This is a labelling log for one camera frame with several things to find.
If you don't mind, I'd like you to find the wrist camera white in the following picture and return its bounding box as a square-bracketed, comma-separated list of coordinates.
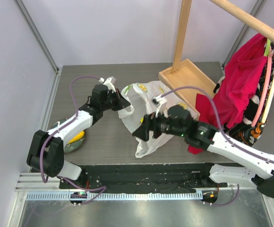
[99, 77, 116, 92]
[152, 95, 167, 117]

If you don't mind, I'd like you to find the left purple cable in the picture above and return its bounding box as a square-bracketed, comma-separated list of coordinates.
[40, 76, 107, 205]

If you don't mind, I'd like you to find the yellow banana bunch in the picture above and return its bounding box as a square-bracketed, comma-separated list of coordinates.
[68, 131, 85, 144]

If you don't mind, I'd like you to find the white plastic bag lemon print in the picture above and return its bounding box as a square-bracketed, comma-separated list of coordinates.
[117, 80, 198, 158]

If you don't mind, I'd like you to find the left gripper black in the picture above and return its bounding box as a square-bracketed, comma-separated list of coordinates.
[101, 88, 130, 112]

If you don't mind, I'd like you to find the green hanger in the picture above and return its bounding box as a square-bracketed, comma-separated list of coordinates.
[264, 39, 271, 57]

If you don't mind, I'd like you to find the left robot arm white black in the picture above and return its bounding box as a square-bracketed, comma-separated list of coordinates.
[26, 84, 130, 189]

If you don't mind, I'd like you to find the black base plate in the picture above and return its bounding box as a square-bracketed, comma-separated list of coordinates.
[59, 162, 227, 194]

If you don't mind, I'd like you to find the magenta shirt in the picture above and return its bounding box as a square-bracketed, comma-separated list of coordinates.
[188, 33, 269, 156]

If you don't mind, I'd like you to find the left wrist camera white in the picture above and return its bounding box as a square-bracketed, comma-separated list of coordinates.
[99, 77, 116, 92]

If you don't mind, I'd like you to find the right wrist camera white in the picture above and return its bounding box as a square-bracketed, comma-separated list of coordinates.
[152, 95, 167, 117]

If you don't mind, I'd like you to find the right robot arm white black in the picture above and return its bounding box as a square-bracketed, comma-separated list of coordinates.
[132, 105, 274, 198]

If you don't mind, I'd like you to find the wooden clothes rack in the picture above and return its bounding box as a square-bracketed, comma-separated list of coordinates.
[158, 0, 274, 121]

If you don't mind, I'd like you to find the dark fruit plate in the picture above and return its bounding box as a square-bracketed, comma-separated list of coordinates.
[50, 118, 86, 154]

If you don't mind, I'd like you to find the black patterned garment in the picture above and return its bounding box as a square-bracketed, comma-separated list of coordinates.
[223, 54, 274, 146]

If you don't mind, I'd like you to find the pink hanger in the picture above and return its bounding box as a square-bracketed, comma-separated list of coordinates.
[251, 51, 273, 127]

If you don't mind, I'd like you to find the white cable duct strip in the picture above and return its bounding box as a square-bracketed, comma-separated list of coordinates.
[26, 191, 203, 201]

